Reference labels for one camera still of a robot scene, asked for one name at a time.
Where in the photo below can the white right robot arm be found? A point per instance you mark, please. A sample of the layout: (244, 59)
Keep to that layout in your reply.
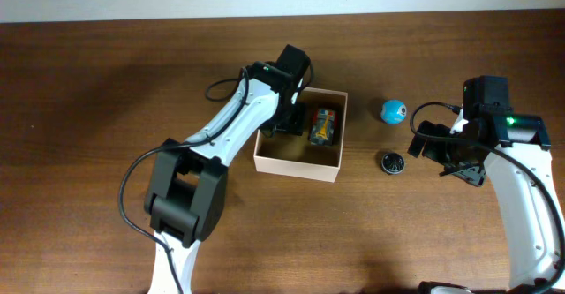
(489, 141)

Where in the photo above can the black round disc toy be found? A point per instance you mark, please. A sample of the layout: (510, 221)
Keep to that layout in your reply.
(392, 163)

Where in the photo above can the blue toy ball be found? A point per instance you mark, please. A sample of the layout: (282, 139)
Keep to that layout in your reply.
(393, 112)

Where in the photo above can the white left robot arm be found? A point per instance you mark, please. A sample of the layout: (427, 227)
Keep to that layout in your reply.
(187, 189)

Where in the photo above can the grey red toy truck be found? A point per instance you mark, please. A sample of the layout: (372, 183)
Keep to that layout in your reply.
(323, 127)

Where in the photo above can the open white cardboard box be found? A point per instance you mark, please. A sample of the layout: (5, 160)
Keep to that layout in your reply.
(295, 156)

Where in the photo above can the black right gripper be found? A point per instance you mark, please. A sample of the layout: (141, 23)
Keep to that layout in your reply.
(448, 154)

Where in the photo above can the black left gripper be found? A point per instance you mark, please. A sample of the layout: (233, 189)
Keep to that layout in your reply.
(290, 120)

